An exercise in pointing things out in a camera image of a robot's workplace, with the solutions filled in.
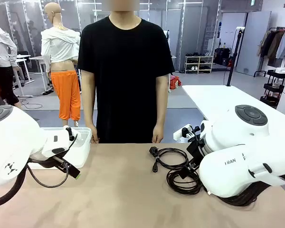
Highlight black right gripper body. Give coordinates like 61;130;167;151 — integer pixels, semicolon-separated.
186;140;207;167

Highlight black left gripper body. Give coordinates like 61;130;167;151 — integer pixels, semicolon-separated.
28;154;70;169

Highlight black USB cable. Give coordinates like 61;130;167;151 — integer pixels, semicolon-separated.
165;163;213;196

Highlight thin black power cord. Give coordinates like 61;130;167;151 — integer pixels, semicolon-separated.
149;146;190;174

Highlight person's right forearm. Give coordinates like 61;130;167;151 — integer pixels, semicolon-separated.
82;92;97;130

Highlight person's left forearm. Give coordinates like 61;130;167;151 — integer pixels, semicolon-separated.
154;92;169;128

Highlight person's right hand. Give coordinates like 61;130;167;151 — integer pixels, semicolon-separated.
90;125;101;144

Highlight person's left hand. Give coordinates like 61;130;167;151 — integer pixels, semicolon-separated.
152;124;165;144

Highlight translucent white plastic bin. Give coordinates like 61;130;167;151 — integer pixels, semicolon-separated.
29;127;91;170

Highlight left arm black braided sleeve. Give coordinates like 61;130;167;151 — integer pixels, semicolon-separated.
0;163;30;209

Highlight arm black braided sleeve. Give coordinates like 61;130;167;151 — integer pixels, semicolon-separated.
0;163;30;209
204;172;285;207

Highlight large white table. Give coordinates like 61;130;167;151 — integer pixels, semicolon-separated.
181;85;285;130

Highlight right arm black braided sleeve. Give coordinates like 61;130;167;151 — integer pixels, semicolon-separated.
204;172;285;207

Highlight red bag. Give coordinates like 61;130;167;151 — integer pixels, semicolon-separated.
170;75;182;90

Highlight white shoe rack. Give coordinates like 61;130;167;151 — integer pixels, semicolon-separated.
184;55;214;74

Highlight black backpack pile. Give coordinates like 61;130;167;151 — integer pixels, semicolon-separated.
215;47;231;67

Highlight black utility cart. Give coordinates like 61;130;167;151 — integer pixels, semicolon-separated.
260;69;285;108

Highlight white office desk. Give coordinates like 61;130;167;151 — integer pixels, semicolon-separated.
28;56;53;93
14;54;36;98

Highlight person in black T-shirt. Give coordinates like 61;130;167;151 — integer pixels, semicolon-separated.
77;0;176;144

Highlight mannequin with orange trousers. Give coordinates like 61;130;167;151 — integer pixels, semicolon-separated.
40;2;83;128

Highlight mannequin in grey shirt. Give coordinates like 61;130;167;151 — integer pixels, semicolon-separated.
0;10;22;110

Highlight grey door panel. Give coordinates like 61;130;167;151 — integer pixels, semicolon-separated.
236;11;272;76

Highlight clothes rack with coats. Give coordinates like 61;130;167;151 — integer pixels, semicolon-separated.
253;27;285;78

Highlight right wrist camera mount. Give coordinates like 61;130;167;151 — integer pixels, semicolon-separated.
173;123;201;143

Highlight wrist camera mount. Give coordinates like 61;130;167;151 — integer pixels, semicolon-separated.
173;123;201;143
65;126;78;142

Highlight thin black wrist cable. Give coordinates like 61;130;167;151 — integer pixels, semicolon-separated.
26;133;78;189

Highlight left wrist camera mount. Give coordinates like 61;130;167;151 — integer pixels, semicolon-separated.
65;126;78;142

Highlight black camera stand pole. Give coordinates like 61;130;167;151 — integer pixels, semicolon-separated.
226;26;246;86

